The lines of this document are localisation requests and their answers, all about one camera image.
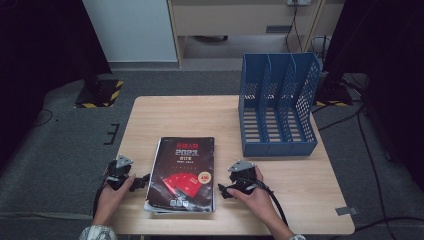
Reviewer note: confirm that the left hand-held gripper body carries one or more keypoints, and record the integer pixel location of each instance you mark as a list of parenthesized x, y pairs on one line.
[(118, 171)]

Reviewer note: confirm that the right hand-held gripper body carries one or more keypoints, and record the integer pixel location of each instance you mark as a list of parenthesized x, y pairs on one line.
[(243, 178)]

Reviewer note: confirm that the black and red magazine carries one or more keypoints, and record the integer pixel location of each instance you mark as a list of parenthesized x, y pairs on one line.
[(183, 173)]

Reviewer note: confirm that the blue file rack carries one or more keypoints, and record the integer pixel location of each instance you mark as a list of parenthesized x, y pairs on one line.
[(280, 148)]

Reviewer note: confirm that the person's right hand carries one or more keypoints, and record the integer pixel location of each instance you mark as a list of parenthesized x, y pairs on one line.
[(260, 203)]

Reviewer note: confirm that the person's left hand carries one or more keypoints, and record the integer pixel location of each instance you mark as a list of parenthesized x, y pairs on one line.
[(108, 203)]

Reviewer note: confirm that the black stand with striped base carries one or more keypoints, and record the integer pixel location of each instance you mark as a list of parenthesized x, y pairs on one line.
[(100, 91), (333, 90)]

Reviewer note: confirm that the grey tape piece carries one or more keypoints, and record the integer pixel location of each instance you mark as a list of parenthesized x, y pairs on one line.
[(346, 210)]

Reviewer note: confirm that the white cabinet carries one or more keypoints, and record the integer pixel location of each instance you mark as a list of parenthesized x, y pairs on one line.
[(130, 30)]

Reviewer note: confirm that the beige wooden desk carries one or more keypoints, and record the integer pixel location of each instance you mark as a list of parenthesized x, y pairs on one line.
[(233, 20)]

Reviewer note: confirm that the white power strip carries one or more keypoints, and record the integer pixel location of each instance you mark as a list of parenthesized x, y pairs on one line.
[(298, 2)]

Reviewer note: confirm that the dark curtain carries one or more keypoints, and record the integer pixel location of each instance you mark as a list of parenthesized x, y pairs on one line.
[(393, 50)]

